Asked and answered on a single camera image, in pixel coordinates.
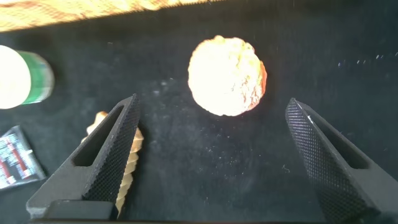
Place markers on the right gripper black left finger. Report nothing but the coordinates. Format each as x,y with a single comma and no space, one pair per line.
93,174

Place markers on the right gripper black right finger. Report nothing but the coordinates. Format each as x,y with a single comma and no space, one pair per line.
329,168

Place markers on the ridged long bread loaf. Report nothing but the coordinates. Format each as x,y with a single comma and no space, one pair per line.
136,143

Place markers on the small tin can green label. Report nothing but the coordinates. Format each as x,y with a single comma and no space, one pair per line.
21,77

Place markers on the round brown bun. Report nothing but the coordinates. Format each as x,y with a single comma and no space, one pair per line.
225,76

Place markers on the wicker basket holding food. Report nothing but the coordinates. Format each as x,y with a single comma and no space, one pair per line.
62,15

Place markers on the black cosmetic tube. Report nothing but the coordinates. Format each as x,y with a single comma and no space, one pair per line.
17,158

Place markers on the black table cloth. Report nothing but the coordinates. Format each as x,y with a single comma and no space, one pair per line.
202,171

